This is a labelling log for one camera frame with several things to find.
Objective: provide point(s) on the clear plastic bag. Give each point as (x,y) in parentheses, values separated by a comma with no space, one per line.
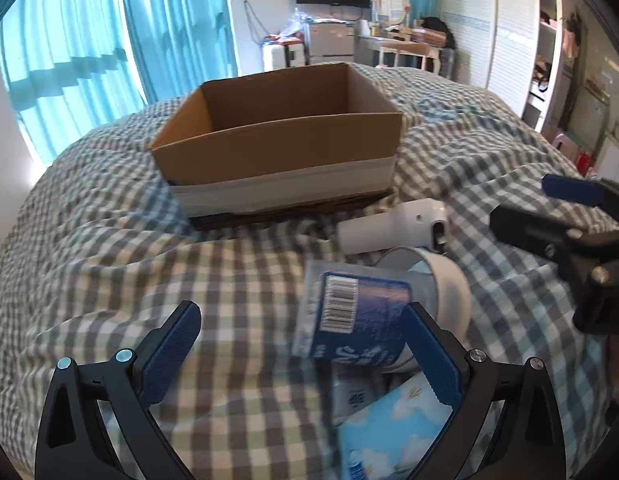
(299,22)

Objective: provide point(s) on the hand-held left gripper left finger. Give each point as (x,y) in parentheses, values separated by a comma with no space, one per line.
(172,357)

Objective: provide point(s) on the blue tissue packet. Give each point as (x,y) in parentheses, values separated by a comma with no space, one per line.
(394,425)

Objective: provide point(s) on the red canister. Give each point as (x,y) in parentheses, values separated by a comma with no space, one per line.
(582,165)

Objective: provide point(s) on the white paper roll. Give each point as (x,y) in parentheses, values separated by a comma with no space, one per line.
(363,27)

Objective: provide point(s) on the pink box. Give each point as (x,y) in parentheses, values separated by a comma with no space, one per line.
(429,36)

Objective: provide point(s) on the hanging pink clothes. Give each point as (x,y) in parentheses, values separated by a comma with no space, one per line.
(572,37)

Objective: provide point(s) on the black bag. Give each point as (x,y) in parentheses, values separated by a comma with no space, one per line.
(439,30)

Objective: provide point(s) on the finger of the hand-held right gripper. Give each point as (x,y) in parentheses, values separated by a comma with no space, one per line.
(529,232)
(569,189)

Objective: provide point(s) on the wooden chair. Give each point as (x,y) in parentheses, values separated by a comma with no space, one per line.
(404,50)

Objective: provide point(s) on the white louvred wardrobe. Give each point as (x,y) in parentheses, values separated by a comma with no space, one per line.
(509,35)

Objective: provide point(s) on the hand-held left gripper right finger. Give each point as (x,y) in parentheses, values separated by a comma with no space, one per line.
(434,360)

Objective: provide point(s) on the white vanity desk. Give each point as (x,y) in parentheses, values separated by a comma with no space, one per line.
(369,47)

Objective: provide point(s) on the checked blanket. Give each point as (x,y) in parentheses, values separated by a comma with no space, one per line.
(139,260)

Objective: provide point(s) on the white suitcase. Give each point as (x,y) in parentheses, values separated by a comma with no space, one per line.
(282,57)

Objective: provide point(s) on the cardboard box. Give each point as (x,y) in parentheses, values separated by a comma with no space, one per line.
(279,160)

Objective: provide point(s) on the oval vanity mirror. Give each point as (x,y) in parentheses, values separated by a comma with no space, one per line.
(389,0)

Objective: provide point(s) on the white cup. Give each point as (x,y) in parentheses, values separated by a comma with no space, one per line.
(452,285)

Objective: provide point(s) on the small silver fridge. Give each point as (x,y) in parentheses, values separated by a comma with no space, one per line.
(332,40)

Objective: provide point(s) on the small printed carton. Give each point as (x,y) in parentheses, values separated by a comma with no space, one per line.
(354,395)

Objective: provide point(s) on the white handheld device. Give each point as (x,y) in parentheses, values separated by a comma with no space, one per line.
(379,227)

